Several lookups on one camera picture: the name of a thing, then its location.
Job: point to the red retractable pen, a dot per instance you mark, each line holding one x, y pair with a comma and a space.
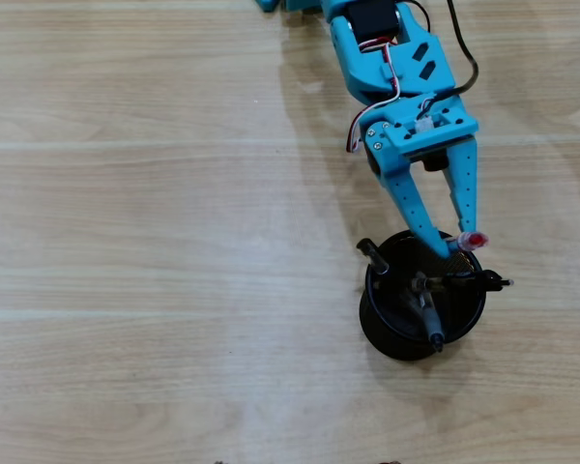
473, 240

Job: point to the black grip retractable pen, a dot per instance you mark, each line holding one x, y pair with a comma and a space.
490, 280

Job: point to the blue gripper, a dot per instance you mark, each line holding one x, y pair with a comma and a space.
400, 138

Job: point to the black mesh pen holder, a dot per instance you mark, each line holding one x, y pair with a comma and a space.
391, 348

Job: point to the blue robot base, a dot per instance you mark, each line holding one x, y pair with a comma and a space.
280, 4

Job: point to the clear pen with black cap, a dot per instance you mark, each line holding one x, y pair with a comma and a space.
374, 256

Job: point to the grey grip retractable pen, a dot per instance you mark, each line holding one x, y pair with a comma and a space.
432, 324

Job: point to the blue wrist camera module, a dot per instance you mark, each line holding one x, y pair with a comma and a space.
425, 133

